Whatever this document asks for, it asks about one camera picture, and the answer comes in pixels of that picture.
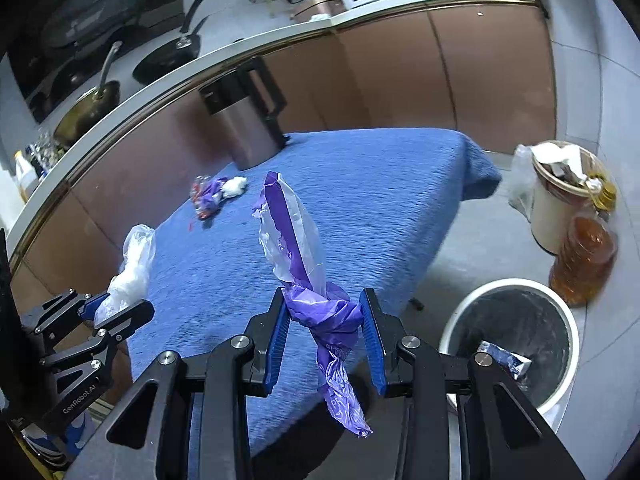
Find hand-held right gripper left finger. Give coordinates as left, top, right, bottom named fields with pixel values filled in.
left=62, top=287, right=292, bottom=480

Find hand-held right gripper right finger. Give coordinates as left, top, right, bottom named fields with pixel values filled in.
left=359, top=287, right=586, bottom=480

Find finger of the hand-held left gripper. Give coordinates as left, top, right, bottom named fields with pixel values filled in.
left=40, top=300, right=155, bottom=369
left=20, top=290, right=109, bottom=336

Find clear plastic bag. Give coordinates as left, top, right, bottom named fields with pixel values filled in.
left=94, top=224, right=157, bottom=323

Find purple plastic wrapper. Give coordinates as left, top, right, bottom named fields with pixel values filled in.
left=251, top=171, right=373, bottom=438

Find white torn carton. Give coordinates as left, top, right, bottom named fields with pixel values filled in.
left=472, top=340, right=534, bottom=382

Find white bin with black liner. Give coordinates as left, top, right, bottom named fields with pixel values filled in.
left=439, top=279, right=580, bottom=416

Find blue and white item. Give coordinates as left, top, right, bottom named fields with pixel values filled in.
left=25, top=410, right=97, bottom=468

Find blue towel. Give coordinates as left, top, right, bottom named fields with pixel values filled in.
left=120, top=127, right=503, bottom=461

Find white plastic bottle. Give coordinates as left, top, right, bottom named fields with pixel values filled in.
left=14, top=151, right=41, bottom=204

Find glass jar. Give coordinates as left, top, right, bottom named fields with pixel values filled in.
left=30, top=132, right=57, bottom=171

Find white lilac plastic wrapper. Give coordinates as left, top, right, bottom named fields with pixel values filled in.
left=212, top=176, right=249, bottom=200

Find brass wok with lid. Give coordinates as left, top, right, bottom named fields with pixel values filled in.
left=52, top=41, right=124, bottom=147

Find cream bucket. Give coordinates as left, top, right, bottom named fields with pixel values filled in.
left=530, top=141, right=619, bottom=256

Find steel electric kettle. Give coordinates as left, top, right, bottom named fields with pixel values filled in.
left=198, top=55, right=290, bottom=172

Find clear bag beside bucket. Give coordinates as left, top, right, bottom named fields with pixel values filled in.
left=509, top=145, right=536, bottom=222

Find cooking oil bottle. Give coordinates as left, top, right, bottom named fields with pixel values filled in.
left=549, top=180, right=619, bottom=307

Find black wok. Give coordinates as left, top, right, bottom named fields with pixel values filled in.
left=132, top=0, right=211, bottom=86

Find black range hood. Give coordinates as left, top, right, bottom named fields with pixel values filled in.
left=5, top=0, right=183, bottom=123

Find brown rice cooker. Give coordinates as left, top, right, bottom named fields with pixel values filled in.
left=294, top=0, right=347, bottom=23

